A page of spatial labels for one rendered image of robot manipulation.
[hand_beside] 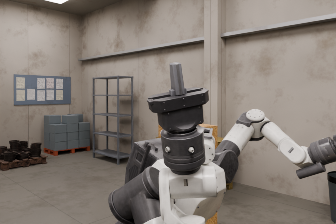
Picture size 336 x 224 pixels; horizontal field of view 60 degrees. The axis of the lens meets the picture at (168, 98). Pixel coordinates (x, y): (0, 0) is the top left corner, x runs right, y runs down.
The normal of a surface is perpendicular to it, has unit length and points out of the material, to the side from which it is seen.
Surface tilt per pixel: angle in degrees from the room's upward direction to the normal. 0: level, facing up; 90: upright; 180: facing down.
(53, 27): 90
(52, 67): 90
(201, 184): 106
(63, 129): 90
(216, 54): 90
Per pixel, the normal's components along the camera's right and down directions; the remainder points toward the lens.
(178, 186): -0.08, 0.28
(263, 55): -0.70, 0.00
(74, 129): 0.69, 0.00
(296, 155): -0.72, -0.42
